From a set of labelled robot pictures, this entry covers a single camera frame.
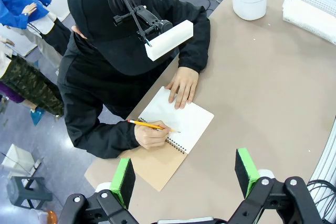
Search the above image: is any person's right hand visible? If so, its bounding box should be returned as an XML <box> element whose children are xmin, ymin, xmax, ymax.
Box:
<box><xmin>134</xmin><ymin>120</ymin><xmax>171</xmax><ymax>150</ymax></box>

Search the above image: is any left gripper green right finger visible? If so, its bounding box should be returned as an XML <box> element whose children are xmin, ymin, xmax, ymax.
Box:
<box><xmin>227</xmin><ymin>147</ymin><xmax>324</xmax><ymax>224</ymax></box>

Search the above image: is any black baseball cap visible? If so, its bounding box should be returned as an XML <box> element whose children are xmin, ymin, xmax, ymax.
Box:
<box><xmin>67</xmin><ymin>0</ymin><xmax>180</xmax><ymax>77</ymax></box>

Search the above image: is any yellow pencil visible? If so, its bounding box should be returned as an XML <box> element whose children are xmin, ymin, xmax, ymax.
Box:
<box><xmin>127</xmin><ymin>119</ymin><xmax>181</xmax><ymax>133</ymax></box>

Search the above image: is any person torso black jacket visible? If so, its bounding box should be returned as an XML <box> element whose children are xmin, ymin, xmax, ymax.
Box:
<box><xmin>57</xmin><ymin>0</ymin><xmax>211</xmax><ymax>159</ymax></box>

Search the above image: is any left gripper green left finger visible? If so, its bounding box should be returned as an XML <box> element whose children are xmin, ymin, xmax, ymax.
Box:
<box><xmin>57</xmin><ymin>157</ymin><xmax>140</xmax><ymax>224</ymax></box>

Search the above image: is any orange round object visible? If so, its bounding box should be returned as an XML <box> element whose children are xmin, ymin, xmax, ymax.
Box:
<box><xmin>43</xmin><ymin>210</ymin><xmax>58</xmax><ymax>224</ymax></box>

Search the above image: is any mannequin blue shirt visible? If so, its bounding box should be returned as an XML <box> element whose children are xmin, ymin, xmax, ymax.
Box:
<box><xmin>0</xmin><ymin>0</ymin><xmax>64</xmax><ymax>70</ymax></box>

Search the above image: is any white head-mounted camera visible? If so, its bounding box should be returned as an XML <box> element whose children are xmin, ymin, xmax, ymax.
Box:
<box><xmin>107</xmin><ymin>0</ymin><xmax>194</xmax><ymax>62</ymax></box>

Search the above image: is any dark grey plastic stool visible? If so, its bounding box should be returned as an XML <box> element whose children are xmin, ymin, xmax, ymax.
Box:
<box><xmin>6</xmin><ymin>176</ymin><xmax>53</xmax><ymax>209</ymax></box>

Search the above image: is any white storage bin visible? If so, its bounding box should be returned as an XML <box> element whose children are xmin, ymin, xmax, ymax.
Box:
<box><xmin>1</xmin><ymin>144</ymin><xmax>43</xmax><ymax>180</ymax></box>

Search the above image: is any person's right forearm black sleeve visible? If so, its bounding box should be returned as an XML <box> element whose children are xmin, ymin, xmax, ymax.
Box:
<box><xmin>65</xmin><ymin>119</ymin><xmax>140</xmax><ymax>159</ymax></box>

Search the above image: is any person's left forearm black sleeve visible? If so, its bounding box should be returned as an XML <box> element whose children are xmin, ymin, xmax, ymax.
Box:
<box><xmin>177</xmin><ymin>11</ymin><xmax>211</xmax><ymax>74</ymax></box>

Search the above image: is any spiral notebook kraft cover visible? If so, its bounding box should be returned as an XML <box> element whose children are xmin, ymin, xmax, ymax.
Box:
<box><xmin>122</xmin><ymin>86</ymin><xmax>215</xmax><ymax>192</ymax></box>

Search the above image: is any person's left hand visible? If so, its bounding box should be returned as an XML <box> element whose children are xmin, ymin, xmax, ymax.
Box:
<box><xmin>164</xmin><ymin>66</ymin><xmax>200</xmax><ymax>110</ymax></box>

